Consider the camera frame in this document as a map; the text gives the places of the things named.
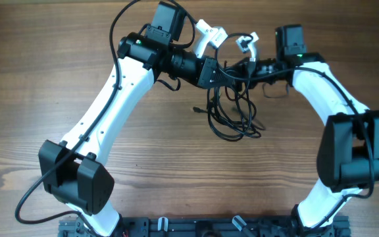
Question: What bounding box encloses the black USB cable white plug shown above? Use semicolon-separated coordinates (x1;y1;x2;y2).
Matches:
217;82;266;142

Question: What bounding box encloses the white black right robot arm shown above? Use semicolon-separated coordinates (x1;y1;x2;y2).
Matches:
236;24;379;234

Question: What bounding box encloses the black camera cable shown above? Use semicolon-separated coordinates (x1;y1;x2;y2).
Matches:
214;32;375;231
14;0;197;237

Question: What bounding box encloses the black USB cable dark plug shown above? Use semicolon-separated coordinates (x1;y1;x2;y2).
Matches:
192;80;263;143

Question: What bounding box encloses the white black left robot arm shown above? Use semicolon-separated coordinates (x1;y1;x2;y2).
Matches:
38;1;227;236

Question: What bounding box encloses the black right camera cable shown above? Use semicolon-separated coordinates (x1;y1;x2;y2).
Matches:
214;32;375;231

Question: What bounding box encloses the black left camera cable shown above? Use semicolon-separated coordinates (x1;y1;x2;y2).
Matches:
14;0;197;237

